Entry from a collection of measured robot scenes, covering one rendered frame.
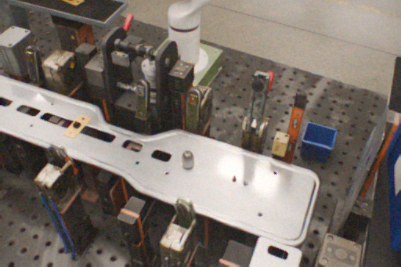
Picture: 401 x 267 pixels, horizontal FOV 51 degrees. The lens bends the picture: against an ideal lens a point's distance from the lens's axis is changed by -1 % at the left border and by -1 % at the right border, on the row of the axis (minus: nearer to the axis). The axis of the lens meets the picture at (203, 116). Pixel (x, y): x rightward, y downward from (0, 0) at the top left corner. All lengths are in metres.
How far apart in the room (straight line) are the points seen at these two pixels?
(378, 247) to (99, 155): 0.70
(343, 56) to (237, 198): 2.32
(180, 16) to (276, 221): 0.83
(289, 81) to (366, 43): 1.68
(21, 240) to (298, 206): 0.83
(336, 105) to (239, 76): 0.42
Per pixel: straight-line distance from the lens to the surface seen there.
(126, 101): 1.33
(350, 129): 1.68
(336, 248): 0.94
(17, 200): 1.51
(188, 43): 1.61
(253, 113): 1.09
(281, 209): 1.04
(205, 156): 1.11
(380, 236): 1.02
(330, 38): 3.40
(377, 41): 3.49
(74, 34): 1.47
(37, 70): 1.40
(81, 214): 1.25
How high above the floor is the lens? 1.86
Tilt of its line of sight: 45 degrees down
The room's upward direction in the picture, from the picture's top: straight up
